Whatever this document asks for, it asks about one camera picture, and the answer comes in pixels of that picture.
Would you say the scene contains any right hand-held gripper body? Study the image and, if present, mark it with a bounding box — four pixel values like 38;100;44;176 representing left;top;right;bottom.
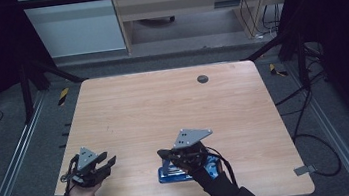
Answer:
171;126;218;174

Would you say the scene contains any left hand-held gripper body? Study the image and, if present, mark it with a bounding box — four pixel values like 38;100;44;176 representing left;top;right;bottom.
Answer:
67;143;114;190

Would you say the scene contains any person's right hand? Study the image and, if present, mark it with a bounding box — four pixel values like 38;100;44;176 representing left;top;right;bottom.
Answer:
184;153;228;188

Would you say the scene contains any grey round table grommet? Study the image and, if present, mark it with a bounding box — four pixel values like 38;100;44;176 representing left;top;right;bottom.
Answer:
196;74;210;85

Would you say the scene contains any black metal stand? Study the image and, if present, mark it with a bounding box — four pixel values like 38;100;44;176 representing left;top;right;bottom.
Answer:
238;28;313;95
16;53;93;124

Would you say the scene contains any white cabinet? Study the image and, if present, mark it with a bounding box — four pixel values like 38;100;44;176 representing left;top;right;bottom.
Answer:
15;0;127;63

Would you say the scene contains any light wooden desk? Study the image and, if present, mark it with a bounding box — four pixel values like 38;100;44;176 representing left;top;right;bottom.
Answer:
109;0;303;56

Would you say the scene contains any left hand-held gripper cable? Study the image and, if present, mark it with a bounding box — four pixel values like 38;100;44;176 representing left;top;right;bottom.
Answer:
58;154;85;196

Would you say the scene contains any hand-held gripper cable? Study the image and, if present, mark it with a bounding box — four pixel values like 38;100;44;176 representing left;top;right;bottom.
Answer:
58;154;85;196
206;143;239;191

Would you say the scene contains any right hand-held gripper cable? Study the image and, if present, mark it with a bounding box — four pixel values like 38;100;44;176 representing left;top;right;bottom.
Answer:
206;143;239;191

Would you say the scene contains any yellow hanging cable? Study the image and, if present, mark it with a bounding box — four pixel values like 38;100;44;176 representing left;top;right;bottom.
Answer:
239;0;277;40

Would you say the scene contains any black hanging cable bundle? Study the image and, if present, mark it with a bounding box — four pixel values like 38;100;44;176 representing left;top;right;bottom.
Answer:
260;2;284;36

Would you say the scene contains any long black floor cable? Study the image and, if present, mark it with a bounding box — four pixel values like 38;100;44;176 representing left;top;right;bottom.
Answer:
271;68;344;183

